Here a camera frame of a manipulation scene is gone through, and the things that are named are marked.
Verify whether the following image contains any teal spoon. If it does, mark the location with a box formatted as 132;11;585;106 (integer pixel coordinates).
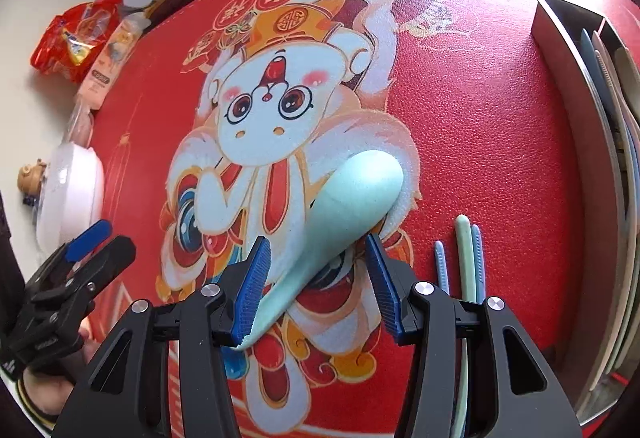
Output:
237;150;405;351

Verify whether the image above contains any stainless steel perforated tray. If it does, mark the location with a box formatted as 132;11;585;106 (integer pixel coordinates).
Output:
530;0;640;424

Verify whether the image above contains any pink packaged box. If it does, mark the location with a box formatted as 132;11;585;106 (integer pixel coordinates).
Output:
75;15;146;111

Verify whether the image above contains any brown monk figurine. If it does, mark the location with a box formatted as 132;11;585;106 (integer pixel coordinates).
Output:
17;159;48;209

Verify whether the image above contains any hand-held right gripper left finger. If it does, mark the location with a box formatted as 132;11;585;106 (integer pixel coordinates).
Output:
50;235;273;438

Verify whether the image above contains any blue chopstick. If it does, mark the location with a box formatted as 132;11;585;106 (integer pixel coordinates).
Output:
470;224;487;305
433;240;449;297

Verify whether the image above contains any clear plastic bag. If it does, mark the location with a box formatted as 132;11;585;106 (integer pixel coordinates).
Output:
65;100;98;149

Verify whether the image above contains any dark blue spoon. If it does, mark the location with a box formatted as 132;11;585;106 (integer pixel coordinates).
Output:
580;28;608;119

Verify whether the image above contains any person's left hand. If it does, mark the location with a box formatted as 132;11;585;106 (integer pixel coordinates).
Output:
17;320;103;419

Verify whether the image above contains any red snack bag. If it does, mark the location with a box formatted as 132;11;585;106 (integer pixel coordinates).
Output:
30;0;123;86

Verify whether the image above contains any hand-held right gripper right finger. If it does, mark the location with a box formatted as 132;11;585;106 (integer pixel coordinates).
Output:
364;233;583;438

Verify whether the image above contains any white round container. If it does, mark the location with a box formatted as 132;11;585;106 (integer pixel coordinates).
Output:
35;143;106;253

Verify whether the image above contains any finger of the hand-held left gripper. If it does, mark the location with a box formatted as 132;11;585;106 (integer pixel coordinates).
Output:
25;219;113;299
30;235;137;319

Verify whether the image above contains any person's left forearm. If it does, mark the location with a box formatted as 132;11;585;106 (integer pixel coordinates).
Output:
15;380;58;431

